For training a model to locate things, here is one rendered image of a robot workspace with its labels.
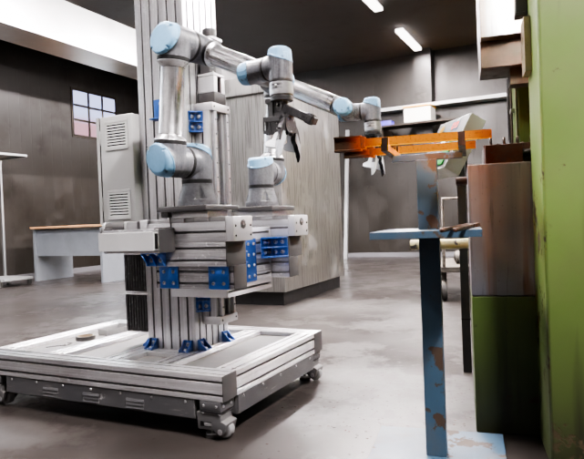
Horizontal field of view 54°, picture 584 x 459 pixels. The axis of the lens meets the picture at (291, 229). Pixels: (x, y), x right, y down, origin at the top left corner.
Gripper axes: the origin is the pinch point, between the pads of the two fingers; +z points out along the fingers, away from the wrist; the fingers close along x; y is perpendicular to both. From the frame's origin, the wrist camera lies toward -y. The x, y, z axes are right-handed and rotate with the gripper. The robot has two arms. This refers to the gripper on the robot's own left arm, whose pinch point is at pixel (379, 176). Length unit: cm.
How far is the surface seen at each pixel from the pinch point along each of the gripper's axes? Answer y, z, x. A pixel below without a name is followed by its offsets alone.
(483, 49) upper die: -51, -40, 32
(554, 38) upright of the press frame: -75, -30, 70
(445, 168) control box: -27.8, -1.8, -9.2
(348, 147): -20, -2, 90
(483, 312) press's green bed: -50, 52, 47
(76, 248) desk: 560, 45, -346
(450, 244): -29.2, 31.6, -6.6
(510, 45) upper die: -60, -40, 31
